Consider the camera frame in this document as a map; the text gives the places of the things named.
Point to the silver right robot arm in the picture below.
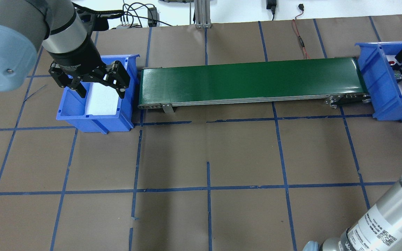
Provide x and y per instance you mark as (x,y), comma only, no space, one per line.
(380,228)

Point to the black power adapter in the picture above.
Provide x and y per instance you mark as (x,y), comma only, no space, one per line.
(152,17)

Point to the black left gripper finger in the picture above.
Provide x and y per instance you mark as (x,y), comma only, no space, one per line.
(81,91)
(121,92)

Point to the blue plastic bin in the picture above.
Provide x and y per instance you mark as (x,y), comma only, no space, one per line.
(379,78)
(72,107)

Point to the red push button switch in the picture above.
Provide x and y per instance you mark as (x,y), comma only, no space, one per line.
(394,65)

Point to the blue right plastic bin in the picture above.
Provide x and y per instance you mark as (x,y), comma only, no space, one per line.
(379,78)

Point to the white foam pad left bin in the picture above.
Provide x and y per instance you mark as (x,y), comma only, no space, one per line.
(101,100)

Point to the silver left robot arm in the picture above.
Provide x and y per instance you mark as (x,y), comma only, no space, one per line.
(63,29)

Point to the blue left plastic bin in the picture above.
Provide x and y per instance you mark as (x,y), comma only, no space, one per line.
(72,107)

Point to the aluminium frame post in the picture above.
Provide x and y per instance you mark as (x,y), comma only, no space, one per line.
(202,18)

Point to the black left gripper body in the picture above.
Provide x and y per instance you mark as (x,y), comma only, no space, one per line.
(79,58)

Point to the green conveyor belt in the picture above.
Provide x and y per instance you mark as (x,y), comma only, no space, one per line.
(338,81)

